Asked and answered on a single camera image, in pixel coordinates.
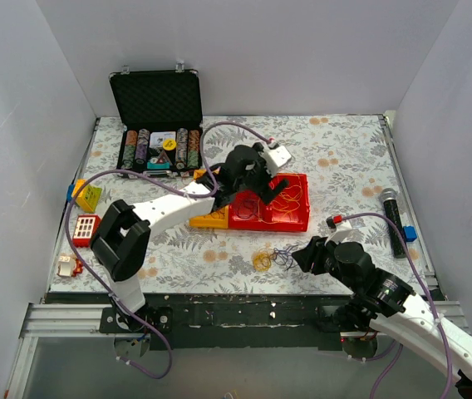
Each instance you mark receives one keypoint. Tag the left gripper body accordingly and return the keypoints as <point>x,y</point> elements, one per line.
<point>263,179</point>

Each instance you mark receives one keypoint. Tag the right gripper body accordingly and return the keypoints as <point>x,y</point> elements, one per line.
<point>313,258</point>

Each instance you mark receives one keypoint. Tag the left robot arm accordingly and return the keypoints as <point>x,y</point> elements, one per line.
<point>121,239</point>

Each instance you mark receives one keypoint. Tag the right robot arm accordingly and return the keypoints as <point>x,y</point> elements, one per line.
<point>382,302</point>

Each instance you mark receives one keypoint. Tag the red bin left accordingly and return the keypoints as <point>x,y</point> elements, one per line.
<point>248,212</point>

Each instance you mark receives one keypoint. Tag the red bin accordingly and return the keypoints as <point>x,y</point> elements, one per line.
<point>290,211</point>
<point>248,212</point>

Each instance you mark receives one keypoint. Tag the red bin right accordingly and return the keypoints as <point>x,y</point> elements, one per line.
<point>290,211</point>

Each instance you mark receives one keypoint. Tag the yellow plastic bin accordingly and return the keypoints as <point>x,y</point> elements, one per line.
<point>219,219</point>

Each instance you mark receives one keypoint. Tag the black orange chip stack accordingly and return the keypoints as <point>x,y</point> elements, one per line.
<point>193,142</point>

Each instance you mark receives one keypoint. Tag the small blue block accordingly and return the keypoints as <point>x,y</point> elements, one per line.
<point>409,234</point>

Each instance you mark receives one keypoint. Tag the black microphone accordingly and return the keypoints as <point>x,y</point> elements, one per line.
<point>395,228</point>

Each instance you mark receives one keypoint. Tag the yellow big blind button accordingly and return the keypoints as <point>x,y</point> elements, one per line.
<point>169,144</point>

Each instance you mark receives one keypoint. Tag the triangular all in marker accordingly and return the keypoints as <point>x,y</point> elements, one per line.
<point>163,158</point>

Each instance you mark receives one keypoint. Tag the white playing card deck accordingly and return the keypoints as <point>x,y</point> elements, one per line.
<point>157,138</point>

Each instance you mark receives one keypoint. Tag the teal card holder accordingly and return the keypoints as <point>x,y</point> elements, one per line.
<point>158,166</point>

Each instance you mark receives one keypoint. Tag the black poker chip case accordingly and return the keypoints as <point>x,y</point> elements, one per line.
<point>158,101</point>

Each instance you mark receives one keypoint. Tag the purple chip stack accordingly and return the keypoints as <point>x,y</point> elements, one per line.
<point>142,146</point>

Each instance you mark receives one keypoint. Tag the green blue chip stack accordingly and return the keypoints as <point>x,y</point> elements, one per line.
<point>127,162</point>

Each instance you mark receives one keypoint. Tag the yellow green toy block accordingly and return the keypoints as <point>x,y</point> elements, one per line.
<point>87,199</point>

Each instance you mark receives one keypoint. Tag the red white toy block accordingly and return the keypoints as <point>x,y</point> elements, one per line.
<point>85,228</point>

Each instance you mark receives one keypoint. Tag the small white red object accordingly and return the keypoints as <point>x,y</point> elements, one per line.
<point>68,266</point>

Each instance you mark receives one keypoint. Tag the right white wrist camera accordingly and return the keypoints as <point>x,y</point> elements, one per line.
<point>340,229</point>

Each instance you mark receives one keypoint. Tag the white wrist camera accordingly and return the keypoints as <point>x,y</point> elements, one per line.
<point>340,229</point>
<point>276,156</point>

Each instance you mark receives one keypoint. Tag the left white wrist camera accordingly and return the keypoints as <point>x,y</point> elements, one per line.
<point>276,156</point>

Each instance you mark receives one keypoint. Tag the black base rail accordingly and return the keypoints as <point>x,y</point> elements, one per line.
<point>190,321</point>

